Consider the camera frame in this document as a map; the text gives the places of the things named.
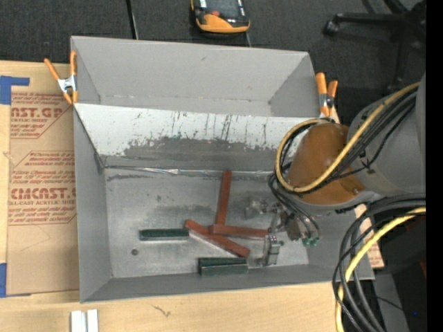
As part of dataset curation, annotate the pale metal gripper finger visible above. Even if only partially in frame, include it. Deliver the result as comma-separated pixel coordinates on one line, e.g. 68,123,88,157
261,233,281,266
244,200,280,221

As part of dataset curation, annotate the red-brown flat block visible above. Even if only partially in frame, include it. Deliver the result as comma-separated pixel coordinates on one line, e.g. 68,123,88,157
215,169,233,226
208,223,271,239
183,219,251,259

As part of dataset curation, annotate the dark green flat block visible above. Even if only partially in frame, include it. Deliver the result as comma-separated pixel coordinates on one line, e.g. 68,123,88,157
197,257,250,277
138,228,191,242

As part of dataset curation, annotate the grey metal bin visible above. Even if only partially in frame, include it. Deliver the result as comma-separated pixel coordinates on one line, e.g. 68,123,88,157
70,35,375,304

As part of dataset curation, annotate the brown cardboard board red print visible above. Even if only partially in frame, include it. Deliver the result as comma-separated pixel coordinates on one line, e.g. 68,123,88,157
0,59,386,299

